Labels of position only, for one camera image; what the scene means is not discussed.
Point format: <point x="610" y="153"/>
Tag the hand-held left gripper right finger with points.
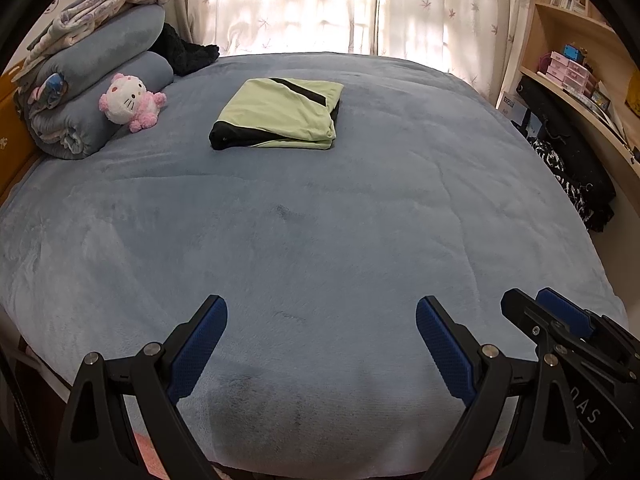
<point x="445" y="350"/>

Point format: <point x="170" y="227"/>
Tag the large rolled blue-grey blanket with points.
<point x="115" y="45"/>

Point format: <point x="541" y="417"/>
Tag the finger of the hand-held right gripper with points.
<point x="567" y="312"/>
<point x="527" y="317"/>

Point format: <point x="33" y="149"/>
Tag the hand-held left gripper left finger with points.
<point x="197" y="345"/>

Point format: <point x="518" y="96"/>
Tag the black and white patterned cloth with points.
<point x="560" y="165"/>

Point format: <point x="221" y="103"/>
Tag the white leaf-print curtain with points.
<point x="300" y="5"/>

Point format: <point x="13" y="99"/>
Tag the white cardboard box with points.
<point x="512" y="107"/>

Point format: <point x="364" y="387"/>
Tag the green and black hooded jacket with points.
<point x="280" y="110"/>

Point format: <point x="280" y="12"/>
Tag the small blue plush toy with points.
<point x="50" y="87"/>

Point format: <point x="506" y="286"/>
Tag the black fuzzy cloth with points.
<point x="190" y="52"/>

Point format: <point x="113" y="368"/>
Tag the grey pillows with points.
<point x="100" y="110"/>

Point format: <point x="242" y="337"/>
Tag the blue-grey bed blanket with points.
<point x="320" y="235"/>

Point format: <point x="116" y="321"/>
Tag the stack of pink boxes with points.
<point x="567" y="72"/>

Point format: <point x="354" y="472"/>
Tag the wooden headboard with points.
<point x="12" y="135"/>

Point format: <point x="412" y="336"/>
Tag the black bag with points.
<point x="570" y="125"/>

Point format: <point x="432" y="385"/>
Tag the pink and white plush toy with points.
<point x="125" y="102"/>

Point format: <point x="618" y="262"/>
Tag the wooden bookshelf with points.
<point x="590" y="30"/>

